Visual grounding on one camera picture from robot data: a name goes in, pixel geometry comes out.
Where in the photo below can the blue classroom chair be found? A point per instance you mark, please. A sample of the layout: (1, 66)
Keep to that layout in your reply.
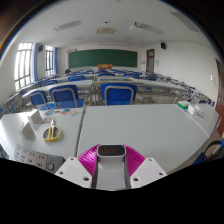
(38, 99)
(119, 95)
(66, 96)

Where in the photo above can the green blackboard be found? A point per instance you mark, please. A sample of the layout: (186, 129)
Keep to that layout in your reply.
(102, 58)

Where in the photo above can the large bright window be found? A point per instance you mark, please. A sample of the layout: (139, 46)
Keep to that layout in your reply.
(22, 65)

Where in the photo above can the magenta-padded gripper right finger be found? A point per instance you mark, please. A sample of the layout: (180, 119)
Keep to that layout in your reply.
(150, 170)

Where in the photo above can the green and white box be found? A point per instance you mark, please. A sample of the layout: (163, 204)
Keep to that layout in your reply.
(183, 104)

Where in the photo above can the ceiling air vent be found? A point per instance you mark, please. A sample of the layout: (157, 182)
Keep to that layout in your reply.
(106, 30)

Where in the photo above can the orange teacher podium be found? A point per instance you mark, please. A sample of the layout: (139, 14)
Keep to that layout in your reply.
(105, 66)

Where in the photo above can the white box with green sticker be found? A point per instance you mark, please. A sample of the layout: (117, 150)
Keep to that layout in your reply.
(26, 131)

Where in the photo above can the group of blue chairs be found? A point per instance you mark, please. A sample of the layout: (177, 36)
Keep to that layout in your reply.
(76, 78)

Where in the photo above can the narrow bright window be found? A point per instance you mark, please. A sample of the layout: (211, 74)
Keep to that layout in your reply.
(49, 60)

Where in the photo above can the rows of white desks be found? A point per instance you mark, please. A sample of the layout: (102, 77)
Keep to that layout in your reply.
(75, 84)

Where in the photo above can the white charger with three ports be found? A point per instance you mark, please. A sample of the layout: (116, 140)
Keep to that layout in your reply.
(111, 170)

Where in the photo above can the black wall speaker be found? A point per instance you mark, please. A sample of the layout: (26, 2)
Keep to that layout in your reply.
(40, 48)
(163, 46)

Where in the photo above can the black-framed blue chair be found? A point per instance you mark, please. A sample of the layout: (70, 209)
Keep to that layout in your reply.
(213, 153)

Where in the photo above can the blue curtain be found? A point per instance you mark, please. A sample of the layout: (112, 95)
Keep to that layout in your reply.
(55, 60)
(35, 61)

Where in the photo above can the red-brown door with window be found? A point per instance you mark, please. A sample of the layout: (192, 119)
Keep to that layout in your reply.
(150, 61)

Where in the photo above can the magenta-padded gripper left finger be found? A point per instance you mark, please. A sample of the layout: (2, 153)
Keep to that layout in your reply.
(71, 170)

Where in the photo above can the group of ceiling lights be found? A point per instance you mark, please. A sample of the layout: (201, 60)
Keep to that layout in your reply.
(68, 25)

